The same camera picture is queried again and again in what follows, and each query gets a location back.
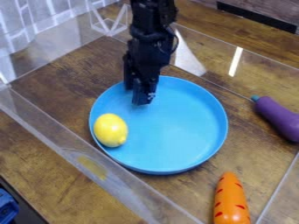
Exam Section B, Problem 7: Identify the purple toy eggplant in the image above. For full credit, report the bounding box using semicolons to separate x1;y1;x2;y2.
251;95;299;143

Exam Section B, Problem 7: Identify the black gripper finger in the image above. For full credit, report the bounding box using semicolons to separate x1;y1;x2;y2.
132;78;159;106
123;55;134;90

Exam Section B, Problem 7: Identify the blue plastic object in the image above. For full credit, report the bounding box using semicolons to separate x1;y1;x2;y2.
0;188;19;224

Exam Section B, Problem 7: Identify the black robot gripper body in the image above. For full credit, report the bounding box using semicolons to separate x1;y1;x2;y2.
124;26;178;81

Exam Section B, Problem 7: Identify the blue round tray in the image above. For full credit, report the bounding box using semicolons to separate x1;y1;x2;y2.
88;76;230;175

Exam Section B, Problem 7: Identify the clear acrylic enclosure wall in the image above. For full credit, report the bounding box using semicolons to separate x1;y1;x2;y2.
0;0;299;224

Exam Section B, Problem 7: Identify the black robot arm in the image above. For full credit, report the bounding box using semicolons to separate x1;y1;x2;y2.
123;0;178;105

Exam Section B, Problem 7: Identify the orange toy carrot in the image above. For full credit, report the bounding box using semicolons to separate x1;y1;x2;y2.
212;171;251;224

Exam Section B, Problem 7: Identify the yellow lemon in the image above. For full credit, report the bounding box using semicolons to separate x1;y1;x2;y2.
92;114;128;148

